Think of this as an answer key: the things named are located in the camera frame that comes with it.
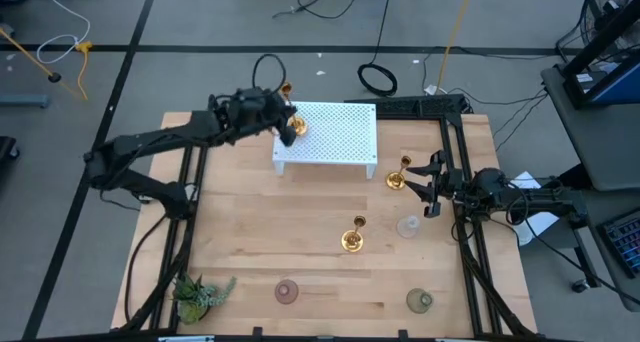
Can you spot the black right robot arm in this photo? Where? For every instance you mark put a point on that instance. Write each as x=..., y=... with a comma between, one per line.
x=540, y=199

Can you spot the grey side table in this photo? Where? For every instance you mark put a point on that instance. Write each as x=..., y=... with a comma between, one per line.
x=590, y=142

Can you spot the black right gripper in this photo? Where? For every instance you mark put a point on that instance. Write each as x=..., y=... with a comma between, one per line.
x=450, y=187

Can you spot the tall gold candlestick holder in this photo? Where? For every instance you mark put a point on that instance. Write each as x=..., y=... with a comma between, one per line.
x=352, y=241

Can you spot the white plug adapter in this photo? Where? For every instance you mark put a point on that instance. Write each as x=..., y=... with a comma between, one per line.
x=430, y=89

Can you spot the green glass candle holder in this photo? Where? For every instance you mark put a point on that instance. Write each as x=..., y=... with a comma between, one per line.
x=417, y=302

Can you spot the black chair base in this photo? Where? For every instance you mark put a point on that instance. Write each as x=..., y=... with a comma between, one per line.
x=7, y=149

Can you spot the pink glass candle holder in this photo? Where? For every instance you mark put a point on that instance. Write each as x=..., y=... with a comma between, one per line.
x=286, y=292

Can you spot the grey desk foot bar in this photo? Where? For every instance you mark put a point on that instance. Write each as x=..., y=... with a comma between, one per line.
x=25, y=101

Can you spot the black caster wheel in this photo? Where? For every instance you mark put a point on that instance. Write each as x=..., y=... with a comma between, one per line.
x=580, y=285

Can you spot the white perforated shelf riser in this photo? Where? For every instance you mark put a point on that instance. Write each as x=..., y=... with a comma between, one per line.
x=340, y=137

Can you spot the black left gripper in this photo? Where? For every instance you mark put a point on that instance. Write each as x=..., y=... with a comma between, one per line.
x=250, y=112

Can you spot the potted green succulent plant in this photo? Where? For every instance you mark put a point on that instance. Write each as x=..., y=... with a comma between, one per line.
x=192, y=302

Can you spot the yellow pole black knob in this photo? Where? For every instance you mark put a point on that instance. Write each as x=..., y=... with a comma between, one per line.
x=54, y=77

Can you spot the keyboard with coloured keys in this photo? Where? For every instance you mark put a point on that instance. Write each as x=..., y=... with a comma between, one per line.
x=625, y=242

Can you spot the medium gold candlestick holder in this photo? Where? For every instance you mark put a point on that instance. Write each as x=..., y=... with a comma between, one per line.
x=298, y=127

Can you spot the black floor fan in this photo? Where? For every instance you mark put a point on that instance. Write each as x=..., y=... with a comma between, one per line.
x=607, y=7

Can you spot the short gold candlestick holder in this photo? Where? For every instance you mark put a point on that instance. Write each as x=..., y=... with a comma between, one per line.
x=395, y=181

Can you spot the white paper sheet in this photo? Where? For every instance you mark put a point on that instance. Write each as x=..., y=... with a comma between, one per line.
x=542, y=222

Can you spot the dark grey keyboard desk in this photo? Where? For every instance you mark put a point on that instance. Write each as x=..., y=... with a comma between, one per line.
x=595, y=202

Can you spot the black aluminium table frame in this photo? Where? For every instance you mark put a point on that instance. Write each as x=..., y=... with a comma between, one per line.
x=445, y=142

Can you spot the clear glass candle holder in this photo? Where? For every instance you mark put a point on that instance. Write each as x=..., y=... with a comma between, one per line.
x=408, y=227

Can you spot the black perforated plate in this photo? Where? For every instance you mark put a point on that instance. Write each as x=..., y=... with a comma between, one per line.
x=400, y=104

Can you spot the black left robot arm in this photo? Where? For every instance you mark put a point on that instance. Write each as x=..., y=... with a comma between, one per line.
x=130, y=147

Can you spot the black blue equipment case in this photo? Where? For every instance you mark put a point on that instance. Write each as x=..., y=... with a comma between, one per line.
x=622, y=89

